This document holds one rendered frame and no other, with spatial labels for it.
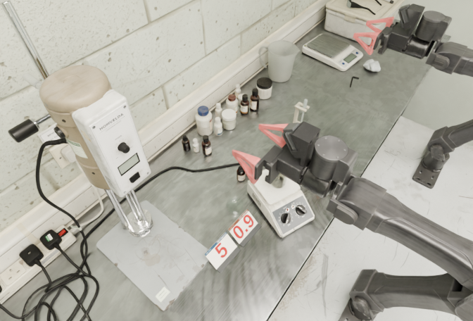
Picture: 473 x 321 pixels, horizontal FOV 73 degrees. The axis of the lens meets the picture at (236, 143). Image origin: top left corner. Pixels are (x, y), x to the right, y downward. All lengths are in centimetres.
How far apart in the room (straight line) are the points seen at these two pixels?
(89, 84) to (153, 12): 53
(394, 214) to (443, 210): 64
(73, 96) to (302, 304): 75
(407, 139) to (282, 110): 50
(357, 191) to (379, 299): 30
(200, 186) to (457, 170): 92
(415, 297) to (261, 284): 39
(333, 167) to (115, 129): 37
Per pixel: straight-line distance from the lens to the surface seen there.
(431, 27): 106
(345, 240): 107
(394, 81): 168
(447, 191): 131
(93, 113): 51
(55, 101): 54
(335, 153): 57
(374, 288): 83
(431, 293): 74
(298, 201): 103
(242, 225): 101
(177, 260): 99
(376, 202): 62
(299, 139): 57
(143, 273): 100
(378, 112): 148
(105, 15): 94
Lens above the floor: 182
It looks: 48 degrees down
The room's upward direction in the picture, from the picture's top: straight up
